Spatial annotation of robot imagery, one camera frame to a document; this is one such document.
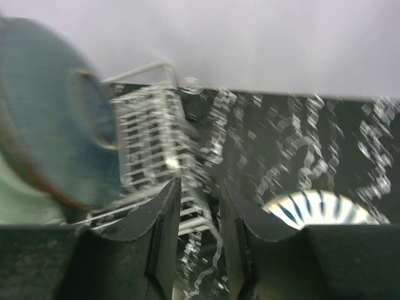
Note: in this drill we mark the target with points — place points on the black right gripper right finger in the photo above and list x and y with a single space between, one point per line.
267 259

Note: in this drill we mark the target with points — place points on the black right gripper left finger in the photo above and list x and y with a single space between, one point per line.
135 259

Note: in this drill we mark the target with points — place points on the teal square plate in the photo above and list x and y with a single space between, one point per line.
22 204

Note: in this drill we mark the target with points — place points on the white blue striped plate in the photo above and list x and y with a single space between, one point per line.
314 207

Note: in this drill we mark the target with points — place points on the dark bottom plate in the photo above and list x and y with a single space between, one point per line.
57 123

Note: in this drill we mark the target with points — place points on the silver wire dish rack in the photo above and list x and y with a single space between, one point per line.
155 143

